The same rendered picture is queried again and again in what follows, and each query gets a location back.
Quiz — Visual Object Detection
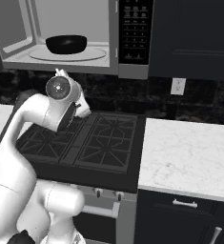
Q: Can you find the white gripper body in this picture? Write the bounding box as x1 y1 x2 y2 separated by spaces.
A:
74 95 92 118

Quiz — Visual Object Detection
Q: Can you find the glass microwave turntable plate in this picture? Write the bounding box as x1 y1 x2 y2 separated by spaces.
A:
27 45 109 63

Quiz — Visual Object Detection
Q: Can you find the black bowl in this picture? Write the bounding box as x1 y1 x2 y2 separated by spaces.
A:
45 34 89 55

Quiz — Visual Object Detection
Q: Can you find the grey microwave oven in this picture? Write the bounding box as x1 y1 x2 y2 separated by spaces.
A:
0 0 154 81

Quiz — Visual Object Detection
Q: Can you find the black gas hob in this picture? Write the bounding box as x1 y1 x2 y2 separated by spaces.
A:
15 110 147 194

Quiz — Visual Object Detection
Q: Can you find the dark drawer front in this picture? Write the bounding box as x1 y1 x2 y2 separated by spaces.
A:
135 188 224 223

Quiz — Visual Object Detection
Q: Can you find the white wall socket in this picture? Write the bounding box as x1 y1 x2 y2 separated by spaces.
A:
170 77 187 96

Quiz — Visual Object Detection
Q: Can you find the white oven door handle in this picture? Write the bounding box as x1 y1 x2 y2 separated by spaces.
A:
80 201 121 219

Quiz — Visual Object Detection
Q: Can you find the dark wall cupboard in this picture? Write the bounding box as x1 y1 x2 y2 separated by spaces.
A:
148 0 224 82

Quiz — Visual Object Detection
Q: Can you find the silver drawer handle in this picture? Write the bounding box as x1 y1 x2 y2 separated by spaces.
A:
172 198 199 210

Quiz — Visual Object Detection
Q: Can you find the silver cupboard door handle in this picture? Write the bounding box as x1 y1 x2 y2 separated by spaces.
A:
211 226 223 244

